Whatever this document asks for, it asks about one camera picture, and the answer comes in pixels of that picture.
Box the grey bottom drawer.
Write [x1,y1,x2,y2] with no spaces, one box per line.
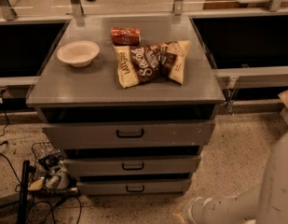
[77,178,191,195]

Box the grey drawer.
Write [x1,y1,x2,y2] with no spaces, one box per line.
[64,156,200,176]
[44,120,215,149]
[77,178,191,195]

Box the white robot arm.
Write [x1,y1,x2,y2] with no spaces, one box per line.
[182,133,288,224]

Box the grey middle drawer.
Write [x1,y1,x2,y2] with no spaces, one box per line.
[64,156,200,176]

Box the grey drawer cabinet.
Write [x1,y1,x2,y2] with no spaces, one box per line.
[26,15,225,183]

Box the grey top drawer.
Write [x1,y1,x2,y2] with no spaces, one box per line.
[44,120,215,149]

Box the wooden box at right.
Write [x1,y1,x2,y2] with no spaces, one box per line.
[279,90,288,125]

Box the brown chip bag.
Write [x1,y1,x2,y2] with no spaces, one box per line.
[114,40,191,88]

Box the black metal stand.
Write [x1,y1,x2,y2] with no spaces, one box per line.
[17,160,30,224]

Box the white paper bowl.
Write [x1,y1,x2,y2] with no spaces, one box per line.
[57,40,100,68]

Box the black floor cable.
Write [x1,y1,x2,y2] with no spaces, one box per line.
[0,96,84,224]

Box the wire basket with items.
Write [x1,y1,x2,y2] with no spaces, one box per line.
[28,142,80,197]

